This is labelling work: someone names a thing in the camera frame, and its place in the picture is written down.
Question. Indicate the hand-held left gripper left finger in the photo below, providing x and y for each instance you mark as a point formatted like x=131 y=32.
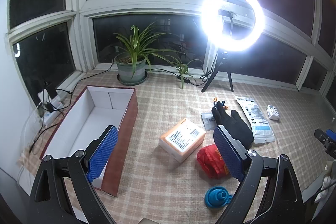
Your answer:
x=103 y=153

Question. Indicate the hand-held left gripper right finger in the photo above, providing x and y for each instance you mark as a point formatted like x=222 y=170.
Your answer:
x=228 y=153

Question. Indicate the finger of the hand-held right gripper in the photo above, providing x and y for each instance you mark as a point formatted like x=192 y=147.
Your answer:
x=320 y=134

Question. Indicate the small white packet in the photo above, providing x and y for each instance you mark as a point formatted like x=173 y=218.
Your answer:
x=273 y=112

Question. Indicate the person's right hand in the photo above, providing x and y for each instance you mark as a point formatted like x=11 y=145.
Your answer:
x=328 y=182

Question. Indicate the red cloth bag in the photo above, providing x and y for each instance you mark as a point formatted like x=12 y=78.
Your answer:
x=210 y=158

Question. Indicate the black glove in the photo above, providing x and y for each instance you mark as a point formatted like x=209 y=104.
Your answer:
x=236 y=127

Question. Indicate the red-brown cardboard box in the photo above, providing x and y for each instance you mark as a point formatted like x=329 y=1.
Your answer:
x=92 y=119

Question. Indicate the small grey packet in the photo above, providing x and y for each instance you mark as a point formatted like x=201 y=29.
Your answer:
x=208 y=121

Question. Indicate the long white mask package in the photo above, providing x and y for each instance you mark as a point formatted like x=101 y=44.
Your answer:
x=256 y=119

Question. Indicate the blue collapsible funnel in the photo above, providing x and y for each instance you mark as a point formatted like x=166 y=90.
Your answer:
x=214 y=196

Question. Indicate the orange tissue packet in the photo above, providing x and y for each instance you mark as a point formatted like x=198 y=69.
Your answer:
x=181 y=140

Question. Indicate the white power strip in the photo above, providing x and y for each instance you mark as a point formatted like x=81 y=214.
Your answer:
x=50 y=117
x=59 y=102

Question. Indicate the black tripod stand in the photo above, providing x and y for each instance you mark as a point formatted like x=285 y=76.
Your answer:
x=210 y=79

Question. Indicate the plaid blanket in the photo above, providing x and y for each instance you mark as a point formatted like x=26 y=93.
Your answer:
x=162 y=98

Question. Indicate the grey-green pot saucer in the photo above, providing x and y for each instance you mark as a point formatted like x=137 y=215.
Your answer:
x=141 y=81

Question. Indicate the black charger plug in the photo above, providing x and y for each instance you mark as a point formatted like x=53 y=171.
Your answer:
x=50 y=90

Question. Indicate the grey-green plant pot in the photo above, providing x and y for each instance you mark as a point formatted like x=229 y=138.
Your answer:
x=128 y=70

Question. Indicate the large spider plant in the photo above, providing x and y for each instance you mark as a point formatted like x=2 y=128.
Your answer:
x=135 y=48

